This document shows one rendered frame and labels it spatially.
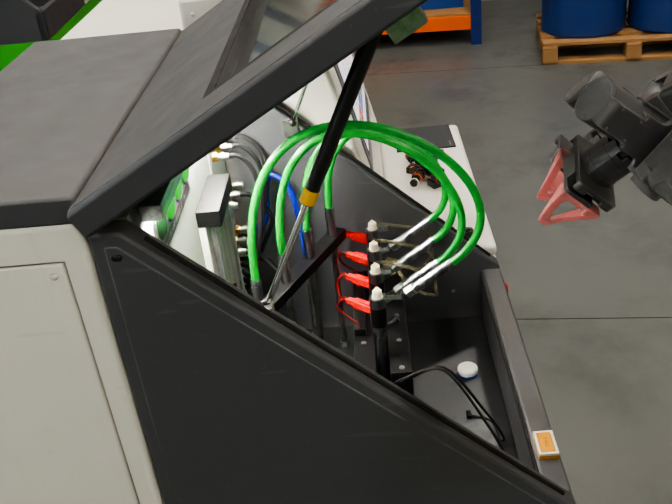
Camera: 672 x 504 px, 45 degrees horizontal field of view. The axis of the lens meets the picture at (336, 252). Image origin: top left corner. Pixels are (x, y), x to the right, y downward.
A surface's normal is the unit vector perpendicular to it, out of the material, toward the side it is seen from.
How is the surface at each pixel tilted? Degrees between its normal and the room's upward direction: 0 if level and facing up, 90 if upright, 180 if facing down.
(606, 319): 0
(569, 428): 0
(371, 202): 90
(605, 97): 52
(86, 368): 90
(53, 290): 90
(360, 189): 90
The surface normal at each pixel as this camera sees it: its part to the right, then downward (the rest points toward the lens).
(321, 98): 0.00, 0.50
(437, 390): -0.10, -0.86
